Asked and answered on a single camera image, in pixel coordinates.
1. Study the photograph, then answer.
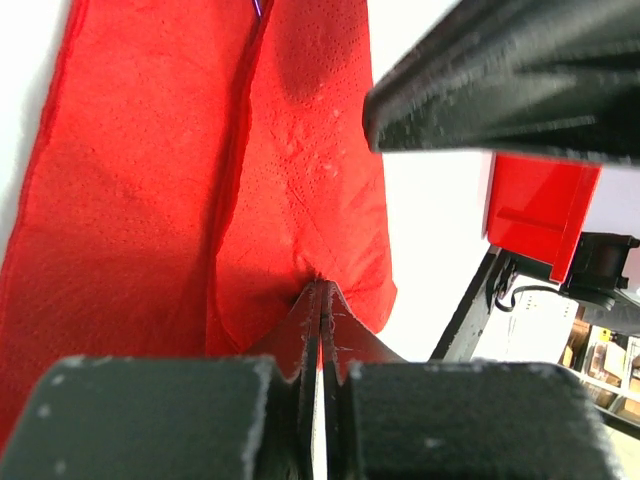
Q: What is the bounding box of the red plastic bin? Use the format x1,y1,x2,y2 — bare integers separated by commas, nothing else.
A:
487,153,601,283

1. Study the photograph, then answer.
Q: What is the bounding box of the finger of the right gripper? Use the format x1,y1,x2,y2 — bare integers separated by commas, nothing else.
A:
363,0,639,165

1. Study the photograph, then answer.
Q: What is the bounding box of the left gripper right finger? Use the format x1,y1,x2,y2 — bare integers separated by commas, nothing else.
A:
321,282,625,479

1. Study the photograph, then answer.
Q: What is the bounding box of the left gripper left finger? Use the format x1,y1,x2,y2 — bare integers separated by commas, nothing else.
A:
1,283,320,479

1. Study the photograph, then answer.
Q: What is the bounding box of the red paper napkin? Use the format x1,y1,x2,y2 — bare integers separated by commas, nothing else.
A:
1,1,396,436

